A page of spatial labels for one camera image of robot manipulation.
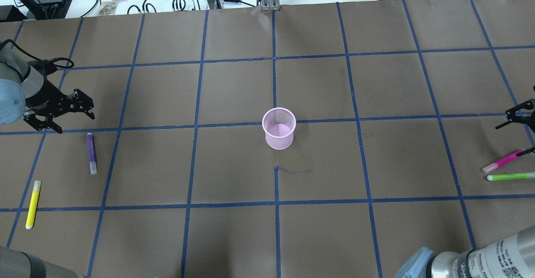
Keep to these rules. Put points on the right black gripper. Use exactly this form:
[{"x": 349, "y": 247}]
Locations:
[{"x": 519, "y": 111}]

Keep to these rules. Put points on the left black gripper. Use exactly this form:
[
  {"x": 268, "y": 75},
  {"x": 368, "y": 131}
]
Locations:
[{"x": 44, "y": 97}]

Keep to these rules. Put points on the purple highlighter pen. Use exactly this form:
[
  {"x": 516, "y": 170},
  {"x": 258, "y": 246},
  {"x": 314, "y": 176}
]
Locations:
[{"x": 91, "y": 153}]

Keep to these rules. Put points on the pink highlighter pen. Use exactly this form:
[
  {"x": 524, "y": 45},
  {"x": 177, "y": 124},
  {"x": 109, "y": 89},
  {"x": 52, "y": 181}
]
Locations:
[{"x": 502, "y": 161}]

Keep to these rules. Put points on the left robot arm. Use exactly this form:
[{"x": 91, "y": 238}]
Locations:
[{"x": 26, "y": 93}]

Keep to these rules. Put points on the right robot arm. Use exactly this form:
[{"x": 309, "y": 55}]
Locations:
[{"x": 509, "y": 257}]

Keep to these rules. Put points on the pink mesh cup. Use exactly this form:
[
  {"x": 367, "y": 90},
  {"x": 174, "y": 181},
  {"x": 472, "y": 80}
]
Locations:
[{"x": 279, "y": 125}]

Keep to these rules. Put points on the green highlighter pen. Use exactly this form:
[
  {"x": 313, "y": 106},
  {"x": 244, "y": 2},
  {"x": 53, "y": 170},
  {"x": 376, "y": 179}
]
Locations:
[{"x": 511, "y": 176}]

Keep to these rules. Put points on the yellow highlighter pen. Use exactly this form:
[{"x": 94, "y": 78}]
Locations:
[{"x": 33, "y": 205}]

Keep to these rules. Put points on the black camera stand base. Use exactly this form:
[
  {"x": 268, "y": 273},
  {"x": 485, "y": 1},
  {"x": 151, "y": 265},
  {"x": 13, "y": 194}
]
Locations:
[{"x": 52, "y": 9}]

